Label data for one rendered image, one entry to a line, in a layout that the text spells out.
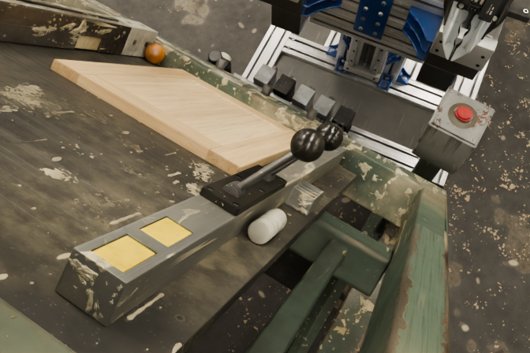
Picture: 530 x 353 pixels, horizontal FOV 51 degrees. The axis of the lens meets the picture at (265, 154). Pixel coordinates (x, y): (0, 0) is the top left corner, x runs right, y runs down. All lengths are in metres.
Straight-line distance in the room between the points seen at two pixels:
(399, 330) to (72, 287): 0.29
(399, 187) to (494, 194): 1.12
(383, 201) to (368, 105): 0.91
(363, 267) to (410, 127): 1.23
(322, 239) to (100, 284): 0.62
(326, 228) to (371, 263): 0.10
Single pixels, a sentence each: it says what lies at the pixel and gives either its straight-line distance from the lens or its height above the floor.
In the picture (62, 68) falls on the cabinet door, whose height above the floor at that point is 1.29.
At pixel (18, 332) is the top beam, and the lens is 0.26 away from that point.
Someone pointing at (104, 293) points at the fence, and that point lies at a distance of 0.43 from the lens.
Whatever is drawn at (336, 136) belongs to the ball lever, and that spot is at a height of 1.44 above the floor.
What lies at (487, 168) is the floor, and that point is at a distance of 2.43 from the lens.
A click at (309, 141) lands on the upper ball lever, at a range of 0.60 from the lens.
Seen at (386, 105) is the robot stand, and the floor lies 0.21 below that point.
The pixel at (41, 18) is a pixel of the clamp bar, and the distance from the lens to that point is 1.12.
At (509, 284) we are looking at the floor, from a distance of 2.31.
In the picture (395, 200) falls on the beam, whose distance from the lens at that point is 1.32.
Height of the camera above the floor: 2.08
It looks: 66 degrees down
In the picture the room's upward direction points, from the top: straight up
